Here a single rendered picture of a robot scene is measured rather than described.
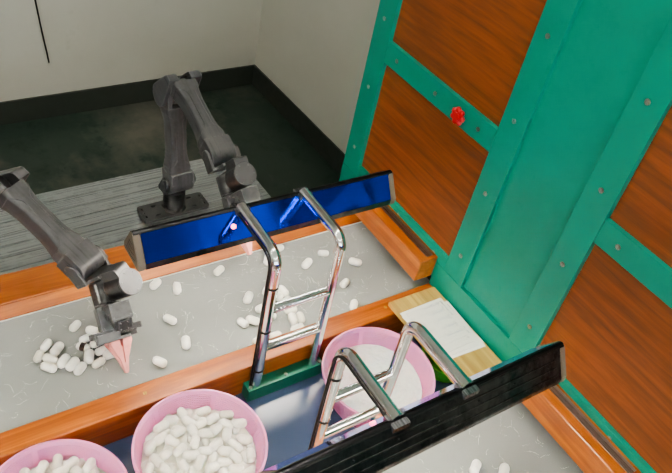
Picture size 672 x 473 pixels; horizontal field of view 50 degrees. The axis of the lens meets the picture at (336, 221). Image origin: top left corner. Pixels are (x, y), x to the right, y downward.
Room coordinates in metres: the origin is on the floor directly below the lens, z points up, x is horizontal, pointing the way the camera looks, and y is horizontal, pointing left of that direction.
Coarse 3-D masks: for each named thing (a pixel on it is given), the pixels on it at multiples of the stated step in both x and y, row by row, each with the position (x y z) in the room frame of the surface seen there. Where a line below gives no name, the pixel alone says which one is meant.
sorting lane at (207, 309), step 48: (144, 288) 1.19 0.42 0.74; (192, 288) 1.22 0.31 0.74; (240, 288) 1.26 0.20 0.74; (288, 288) 1.30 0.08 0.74; (336, 288) 1.34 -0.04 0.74; (384, 288) 1.38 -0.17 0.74; (0, 336) 0.95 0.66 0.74; (48, 336) 0.98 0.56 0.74; (144, 336) 1.04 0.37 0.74; (192, 336) 1.07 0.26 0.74; (240, 336) 1.11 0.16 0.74; (0, 384) 0.84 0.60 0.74; (48, 384) 0.86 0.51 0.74; (96, 384) 0.89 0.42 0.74; (0, 432) 0.74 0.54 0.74
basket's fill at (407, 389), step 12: (360, 348) 1.16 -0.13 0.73; (372, 348) 1.17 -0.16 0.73; (384, 348) 1.18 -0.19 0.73; (372, 360) 1.14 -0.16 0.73; (384, 360) 1.14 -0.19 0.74; (348, 372) 1.08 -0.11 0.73; (372, 372) 1.10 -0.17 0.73; (408, 372) 1.13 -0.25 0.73; (348, 384) 1.05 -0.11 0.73; (396, 384) 1.08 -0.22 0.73; (408, 384) 1.09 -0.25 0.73; (420, 384) 1.10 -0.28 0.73; (360, 396) 1.02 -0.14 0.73; (396, 396) 1.05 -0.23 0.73; (408, 396) 1.05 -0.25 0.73; (420, 396) 1.06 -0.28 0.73; (360, 408) 0.99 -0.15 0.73
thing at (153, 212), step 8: (176, 192) 1.56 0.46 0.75; (184, 192) 1.58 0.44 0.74; (168, 200) 1.55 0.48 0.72; (176, 200) 1.55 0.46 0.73; (184, 200) 1.58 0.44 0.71; (192, 200) 1.62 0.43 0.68; (200, 200) 1.63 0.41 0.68; (144, 208) 1.54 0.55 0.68; (152, 208) 1.55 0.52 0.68; (160, 208) 1.56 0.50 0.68; (168, 208) 1.55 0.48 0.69; (176, 208) 1.55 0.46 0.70; (184, 208) 1.57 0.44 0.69; (192, 208) 1.59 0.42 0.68; (200, 208) 1.60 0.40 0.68; (144, 216) 1.51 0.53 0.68; (152, 216) 1.51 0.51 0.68; (160, 216) 1.52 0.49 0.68; (168, 216) 1.53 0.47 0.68
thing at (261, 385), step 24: (240, 216) 1.09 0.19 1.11; (264, 240) 1.03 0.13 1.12; (336, 240) 1.10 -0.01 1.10; (336, 264) 1.09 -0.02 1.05; (264, 312) 1.00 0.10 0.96; (264, 336) 0.99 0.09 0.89; (288, 336) 1.05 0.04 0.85; (264, 360) 1.00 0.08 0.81; (312, 360) 1.09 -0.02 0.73; (264, 384) 1.01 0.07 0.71; (288, 384) 1.05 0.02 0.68
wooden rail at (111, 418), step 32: (416, 288) 1.38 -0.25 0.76; (352, 320) 1.22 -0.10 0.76; (384, 320) 1.25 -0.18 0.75; (288, 352) 1.07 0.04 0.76; (320, 352) 1.14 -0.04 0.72; (160, 384) 0.91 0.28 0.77; (192, 384) 0.93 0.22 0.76; (224, 384) 0.97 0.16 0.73; (64, 416) 0.78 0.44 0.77; (96, 416) 0.80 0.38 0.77; (128, 416) 0.83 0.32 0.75; (0, 448) 0.69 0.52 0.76
